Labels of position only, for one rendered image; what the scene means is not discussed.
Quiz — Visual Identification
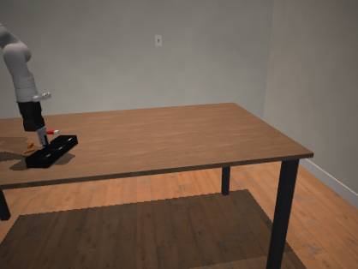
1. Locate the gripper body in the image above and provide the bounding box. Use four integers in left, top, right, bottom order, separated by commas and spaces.
15, 86, 51, 132

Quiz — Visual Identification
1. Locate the black three-compartment bin rack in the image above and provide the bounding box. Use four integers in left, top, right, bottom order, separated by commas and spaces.
25, 135, 78, 169

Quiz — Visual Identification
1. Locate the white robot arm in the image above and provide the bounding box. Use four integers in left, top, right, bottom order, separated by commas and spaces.
0, 23, 35, 89

